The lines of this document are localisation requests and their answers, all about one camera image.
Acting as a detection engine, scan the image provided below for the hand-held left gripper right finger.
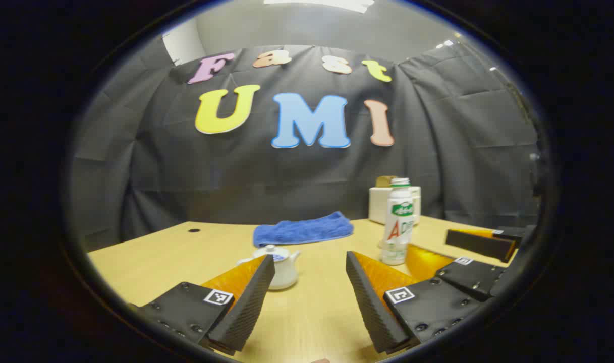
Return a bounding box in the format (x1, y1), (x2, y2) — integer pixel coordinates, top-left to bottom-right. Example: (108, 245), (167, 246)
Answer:
(346, 251), (484, 354)

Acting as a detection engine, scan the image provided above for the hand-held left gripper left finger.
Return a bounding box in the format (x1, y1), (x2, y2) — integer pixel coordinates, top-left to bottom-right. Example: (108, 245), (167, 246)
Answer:
(128, 255), (276, 356)

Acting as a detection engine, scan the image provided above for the white teacup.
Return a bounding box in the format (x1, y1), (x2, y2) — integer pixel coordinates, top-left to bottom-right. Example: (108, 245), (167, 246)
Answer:
(237, 246), (301, 291)

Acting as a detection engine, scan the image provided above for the white water bottle green label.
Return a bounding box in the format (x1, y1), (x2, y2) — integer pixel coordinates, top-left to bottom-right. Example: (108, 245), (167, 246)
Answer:
(381, 177), (414, 266)

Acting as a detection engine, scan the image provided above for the blue towel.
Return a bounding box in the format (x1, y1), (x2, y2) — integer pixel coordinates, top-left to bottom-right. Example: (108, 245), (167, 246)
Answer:
(253, 211), (354, 248)

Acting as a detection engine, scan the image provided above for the white toaster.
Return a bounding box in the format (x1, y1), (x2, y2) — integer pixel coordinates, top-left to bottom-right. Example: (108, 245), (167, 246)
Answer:
(369, 186), (421, 225)

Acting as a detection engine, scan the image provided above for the black backdrop cloth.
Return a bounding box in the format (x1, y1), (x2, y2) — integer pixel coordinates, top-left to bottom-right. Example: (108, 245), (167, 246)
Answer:
(67, 38), (544, 253)

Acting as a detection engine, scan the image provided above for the large ceiling light panel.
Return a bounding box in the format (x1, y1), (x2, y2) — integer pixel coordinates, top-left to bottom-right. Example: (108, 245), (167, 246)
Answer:
(264, 0), (375, 14)

